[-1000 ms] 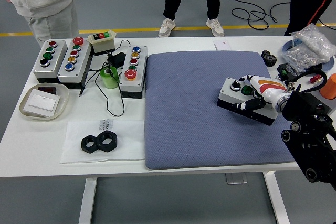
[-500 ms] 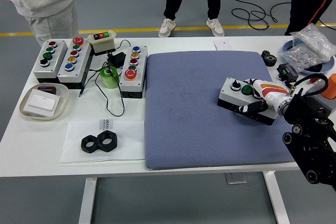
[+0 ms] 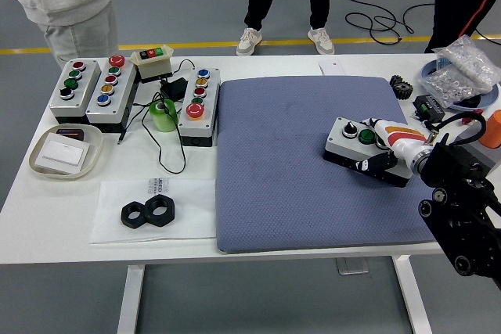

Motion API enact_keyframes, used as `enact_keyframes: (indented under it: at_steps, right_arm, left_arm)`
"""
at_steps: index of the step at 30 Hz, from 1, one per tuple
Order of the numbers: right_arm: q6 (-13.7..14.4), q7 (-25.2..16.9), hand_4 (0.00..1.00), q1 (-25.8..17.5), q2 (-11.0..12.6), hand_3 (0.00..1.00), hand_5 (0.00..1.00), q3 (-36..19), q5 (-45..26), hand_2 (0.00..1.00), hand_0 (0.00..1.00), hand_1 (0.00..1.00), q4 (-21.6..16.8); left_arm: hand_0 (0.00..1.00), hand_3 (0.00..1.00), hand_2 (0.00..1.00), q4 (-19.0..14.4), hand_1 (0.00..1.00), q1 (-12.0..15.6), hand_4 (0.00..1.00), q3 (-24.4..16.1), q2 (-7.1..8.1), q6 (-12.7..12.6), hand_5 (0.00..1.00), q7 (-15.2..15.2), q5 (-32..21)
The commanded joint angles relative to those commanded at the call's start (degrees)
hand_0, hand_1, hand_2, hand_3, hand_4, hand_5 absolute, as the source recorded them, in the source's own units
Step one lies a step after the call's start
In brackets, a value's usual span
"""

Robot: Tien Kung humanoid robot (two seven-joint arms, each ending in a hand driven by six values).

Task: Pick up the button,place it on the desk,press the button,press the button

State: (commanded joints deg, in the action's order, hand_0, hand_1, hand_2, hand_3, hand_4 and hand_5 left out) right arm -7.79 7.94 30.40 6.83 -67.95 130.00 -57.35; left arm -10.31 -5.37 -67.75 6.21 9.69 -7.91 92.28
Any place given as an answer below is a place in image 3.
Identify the black cord with plug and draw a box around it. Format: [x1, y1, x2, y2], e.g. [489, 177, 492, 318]
[117, 59, 196, 174]

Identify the white wall switch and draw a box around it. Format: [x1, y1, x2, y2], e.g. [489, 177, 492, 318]
[37, 132, 91, 174]

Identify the cream three-button switch box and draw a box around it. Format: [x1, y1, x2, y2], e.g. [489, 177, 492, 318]
[129, 45, 175, 84]

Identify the green film roll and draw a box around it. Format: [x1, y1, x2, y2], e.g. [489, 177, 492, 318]
[149, 99, 179, 134]

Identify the clear bag of metal parts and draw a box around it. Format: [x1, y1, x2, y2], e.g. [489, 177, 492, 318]
[417, 66, 488, 109]

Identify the clear bag of white parts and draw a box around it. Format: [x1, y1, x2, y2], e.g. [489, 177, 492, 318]
[432, 34, 496, 92]

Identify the cream shallow dish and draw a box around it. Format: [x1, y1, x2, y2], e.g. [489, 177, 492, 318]
[28, 124, 105, 181]

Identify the four-button box with selector knob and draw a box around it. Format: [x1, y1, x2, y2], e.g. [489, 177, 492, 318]
[323, 117, 416, 189]

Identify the black gear wheel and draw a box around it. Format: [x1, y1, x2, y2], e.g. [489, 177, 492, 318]
[389, 74, 414, 100]

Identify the black power adapter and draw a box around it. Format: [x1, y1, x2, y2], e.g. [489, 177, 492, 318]
[159, 76, 189, 101]

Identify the four-button box with black knob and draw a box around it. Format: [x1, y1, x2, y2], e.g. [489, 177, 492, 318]
[49, 57, 102, 125]

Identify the blue-grey quilted mat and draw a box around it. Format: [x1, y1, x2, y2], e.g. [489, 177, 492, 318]
[214, 74, 438, 255]

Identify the large black hex nut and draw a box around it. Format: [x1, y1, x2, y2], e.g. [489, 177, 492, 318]
[142, 192, 178, 228]
[120, 200, 152, 229]

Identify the grey wedge block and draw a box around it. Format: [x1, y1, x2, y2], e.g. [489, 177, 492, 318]
[466, 138, 496, 171]

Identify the black cable on floor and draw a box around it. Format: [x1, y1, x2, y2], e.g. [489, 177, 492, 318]
[330, 0, 449, 45]

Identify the black module with green terminals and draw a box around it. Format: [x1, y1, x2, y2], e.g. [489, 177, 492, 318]
[413, 93, 447, 122]

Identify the five-button box with blue button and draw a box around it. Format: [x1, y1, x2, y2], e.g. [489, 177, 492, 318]
[178, 66, 221, 148]

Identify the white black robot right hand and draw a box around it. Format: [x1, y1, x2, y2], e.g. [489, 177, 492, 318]
[349, 117, 431, 174]

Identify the white card with red mark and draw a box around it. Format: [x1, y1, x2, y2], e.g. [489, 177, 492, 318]
[318, 59, 345, 77]

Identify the white table leg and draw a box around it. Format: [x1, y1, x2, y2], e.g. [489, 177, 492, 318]
[117, 265, 146, 334]
[393, 255, 434, 334]

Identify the small black device, red face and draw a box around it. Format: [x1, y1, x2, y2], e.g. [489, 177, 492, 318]
[56, 127, 85, 142]

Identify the five-button box, yellow and white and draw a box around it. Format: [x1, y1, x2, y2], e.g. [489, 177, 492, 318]
[85, 54, 138, 134]

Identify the grey box under table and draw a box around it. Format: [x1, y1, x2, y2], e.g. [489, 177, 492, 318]
[335, 257, 369, 275]

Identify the orange cylinder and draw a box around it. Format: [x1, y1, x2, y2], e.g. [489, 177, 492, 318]
[477, 110, 501, 149]

